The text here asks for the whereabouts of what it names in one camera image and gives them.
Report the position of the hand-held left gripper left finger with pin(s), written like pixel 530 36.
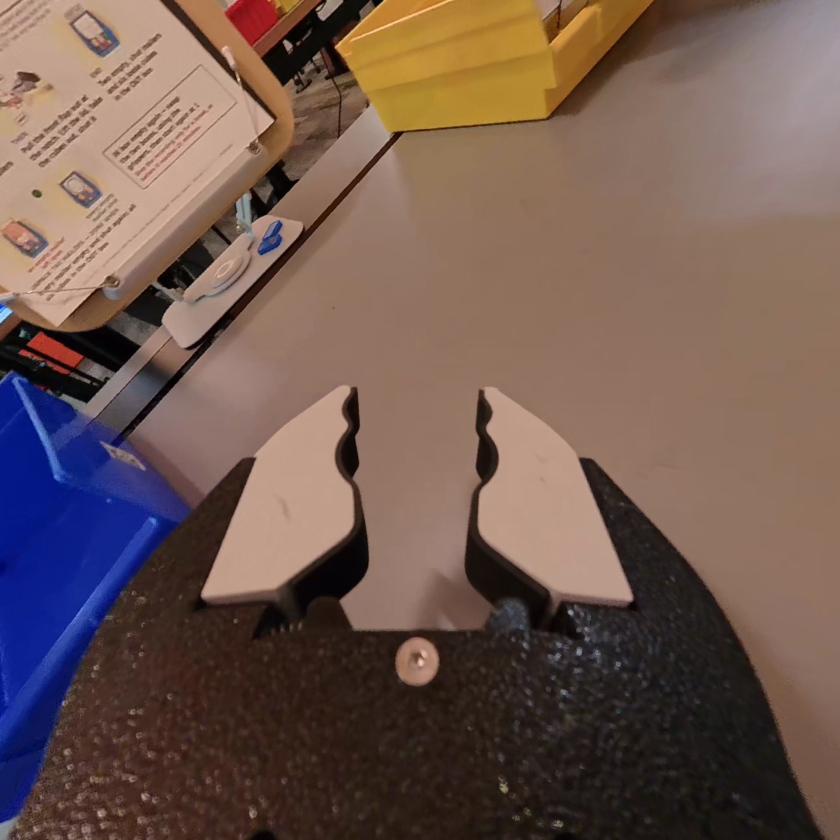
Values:
pixel 282 518

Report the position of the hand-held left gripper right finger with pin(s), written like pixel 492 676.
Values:
pixel 551 518

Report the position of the large yellow plastic bin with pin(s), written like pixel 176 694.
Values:
pixel 459 79

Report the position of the white stand base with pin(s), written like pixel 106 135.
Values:
pixel 190 321

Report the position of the blue plastic bin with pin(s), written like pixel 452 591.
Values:
pixel 65 558

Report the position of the blue clip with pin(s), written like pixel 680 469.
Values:
pixel 270 237

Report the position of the instruction sheet on board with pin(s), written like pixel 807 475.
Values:
pixel 282 118

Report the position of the printed instruction sheet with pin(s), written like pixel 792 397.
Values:
pixel 131 131

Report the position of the red plastic bin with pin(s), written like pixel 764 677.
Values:
pixel 249 19

